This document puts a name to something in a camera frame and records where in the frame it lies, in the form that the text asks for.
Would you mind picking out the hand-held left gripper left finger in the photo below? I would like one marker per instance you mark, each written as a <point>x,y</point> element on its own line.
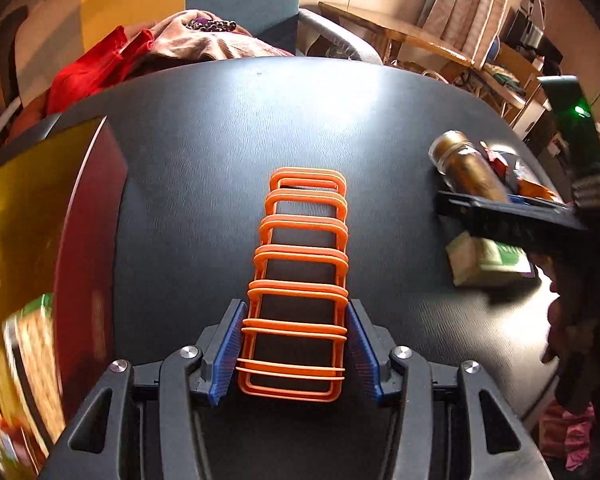
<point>225,355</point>

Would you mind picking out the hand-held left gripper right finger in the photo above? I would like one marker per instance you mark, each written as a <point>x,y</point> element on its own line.
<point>364,355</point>

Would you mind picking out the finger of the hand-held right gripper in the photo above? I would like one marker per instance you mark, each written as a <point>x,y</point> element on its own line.
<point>517,199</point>
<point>490,215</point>

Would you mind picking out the gold metal can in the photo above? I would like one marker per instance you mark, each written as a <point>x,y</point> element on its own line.
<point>470,170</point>

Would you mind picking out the orange plastic rack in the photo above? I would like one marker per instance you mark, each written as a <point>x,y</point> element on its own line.
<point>295,255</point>

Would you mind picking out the red box with gold interior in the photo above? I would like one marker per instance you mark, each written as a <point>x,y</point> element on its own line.
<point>80,240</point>

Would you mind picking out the yellow cracker packet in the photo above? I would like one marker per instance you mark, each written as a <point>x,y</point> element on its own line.
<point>37,360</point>

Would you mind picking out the person's right hand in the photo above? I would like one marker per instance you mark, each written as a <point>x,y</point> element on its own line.
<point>580,340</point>

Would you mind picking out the orange and clear snack packet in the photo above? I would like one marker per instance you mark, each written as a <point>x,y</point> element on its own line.
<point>537,191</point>

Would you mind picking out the small red sachet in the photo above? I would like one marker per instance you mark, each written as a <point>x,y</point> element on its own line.
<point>497,160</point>

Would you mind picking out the small green and cream box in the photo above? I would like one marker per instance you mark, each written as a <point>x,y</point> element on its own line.
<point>485,262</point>

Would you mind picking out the wooden folding chair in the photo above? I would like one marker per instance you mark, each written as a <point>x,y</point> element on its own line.
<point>515,80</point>

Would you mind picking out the pink patterned curtain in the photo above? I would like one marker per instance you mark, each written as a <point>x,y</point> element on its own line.
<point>470,0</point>

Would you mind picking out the wooden side table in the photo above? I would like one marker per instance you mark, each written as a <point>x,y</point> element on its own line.
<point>405,30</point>

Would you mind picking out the pink blanket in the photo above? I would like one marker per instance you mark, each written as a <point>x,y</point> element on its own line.
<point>570,435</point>

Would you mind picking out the black chair back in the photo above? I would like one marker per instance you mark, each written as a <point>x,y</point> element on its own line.
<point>12,55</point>

